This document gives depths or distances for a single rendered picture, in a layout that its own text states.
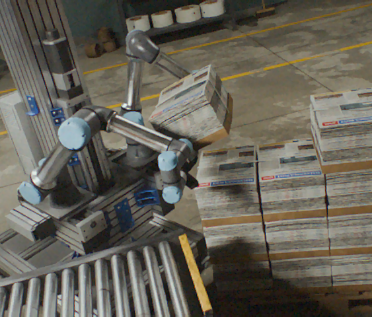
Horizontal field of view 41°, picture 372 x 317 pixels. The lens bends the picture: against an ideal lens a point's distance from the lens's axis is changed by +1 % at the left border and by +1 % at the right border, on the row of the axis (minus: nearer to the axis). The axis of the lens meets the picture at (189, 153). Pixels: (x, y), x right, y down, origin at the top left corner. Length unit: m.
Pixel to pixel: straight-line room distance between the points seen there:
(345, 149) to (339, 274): 0.68
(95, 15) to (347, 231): 6.83
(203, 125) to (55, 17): 0.87
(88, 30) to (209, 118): 6.64
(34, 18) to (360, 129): 1.50
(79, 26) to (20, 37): 6.24
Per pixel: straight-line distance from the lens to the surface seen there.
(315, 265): 2.53
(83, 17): 8.60
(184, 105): 2.10
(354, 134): 2.16
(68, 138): 1.97
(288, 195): 2.28
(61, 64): 2.39
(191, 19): 8.12
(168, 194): 1.90
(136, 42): 2.50
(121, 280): 1.90
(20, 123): 2.70
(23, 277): 2.10
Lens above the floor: 1.99
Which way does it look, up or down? 27 degrees down
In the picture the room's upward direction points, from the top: 11 degrees counter-clockwise
